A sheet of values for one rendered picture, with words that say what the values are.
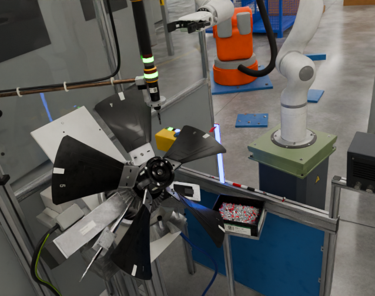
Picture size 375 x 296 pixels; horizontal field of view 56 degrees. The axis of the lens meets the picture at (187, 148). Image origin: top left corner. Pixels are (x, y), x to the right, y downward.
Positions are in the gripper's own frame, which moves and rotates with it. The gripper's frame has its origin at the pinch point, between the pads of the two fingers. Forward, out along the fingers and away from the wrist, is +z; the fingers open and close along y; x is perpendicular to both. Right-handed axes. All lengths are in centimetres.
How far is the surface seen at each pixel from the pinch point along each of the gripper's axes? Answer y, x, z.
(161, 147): 34, -65, -12
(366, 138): -62, -40, -18
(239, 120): 111, -161, -219
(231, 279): -13, -123, 2
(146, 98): 1.0, -18.4, 21.3
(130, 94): 16.6, -21.9, 14.9
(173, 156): 0.2, -46.2, 13.9
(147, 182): -5, -44, 34
